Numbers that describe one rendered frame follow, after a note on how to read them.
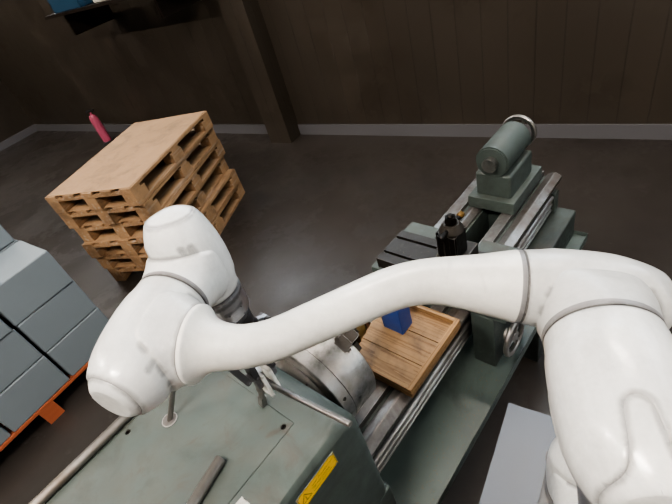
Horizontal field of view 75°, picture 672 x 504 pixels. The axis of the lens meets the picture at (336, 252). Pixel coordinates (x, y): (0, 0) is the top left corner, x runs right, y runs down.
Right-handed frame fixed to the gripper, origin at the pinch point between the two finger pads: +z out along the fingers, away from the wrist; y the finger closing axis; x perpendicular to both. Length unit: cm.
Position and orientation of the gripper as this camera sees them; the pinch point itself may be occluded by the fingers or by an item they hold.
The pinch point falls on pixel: (267, 379)
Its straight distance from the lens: 92.7
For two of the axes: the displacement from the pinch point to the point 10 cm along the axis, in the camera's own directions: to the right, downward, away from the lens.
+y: 6.2, -6.2, 4.9
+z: 2.5, 7.4, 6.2
